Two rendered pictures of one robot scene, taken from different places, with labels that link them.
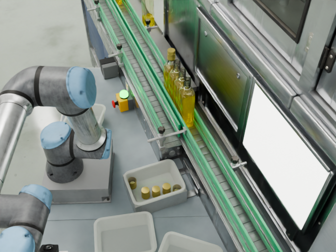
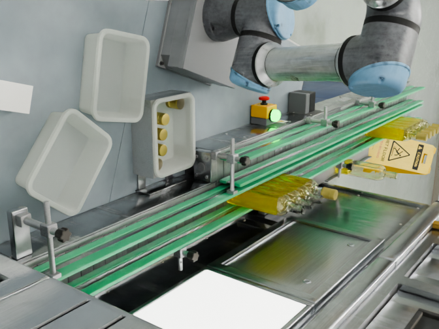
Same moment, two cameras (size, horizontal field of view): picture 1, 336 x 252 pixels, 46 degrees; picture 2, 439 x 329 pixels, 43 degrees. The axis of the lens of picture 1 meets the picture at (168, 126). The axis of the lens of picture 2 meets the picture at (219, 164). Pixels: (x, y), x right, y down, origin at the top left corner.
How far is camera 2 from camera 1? 0.42 m
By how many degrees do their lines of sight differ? 12
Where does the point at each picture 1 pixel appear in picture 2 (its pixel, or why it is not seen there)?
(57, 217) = not seen: outside the picture
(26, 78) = (415, 12)
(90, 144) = (265, 62)
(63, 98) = (379, 53)
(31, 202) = not seen: outside the picture
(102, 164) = (211, 68)
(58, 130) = (286, 23)
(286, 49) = not seen: outside the picture
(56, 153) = (256, 12)
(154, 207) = (139, 127)
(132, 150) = (206, 111)
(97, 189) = (185, 52)
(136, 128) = (228, 121)
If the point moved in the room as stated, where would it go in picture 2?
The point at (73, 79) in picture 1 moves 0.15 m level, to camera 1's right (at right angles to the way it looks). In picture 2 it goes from (400, 72) to (385, 145)
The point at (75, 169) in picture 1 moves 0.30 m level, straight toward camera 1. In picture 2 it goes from (217, 29) to (142, 35)
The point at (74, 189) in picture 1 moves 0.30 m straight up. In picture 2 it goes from (193, 21) to (288, 24)
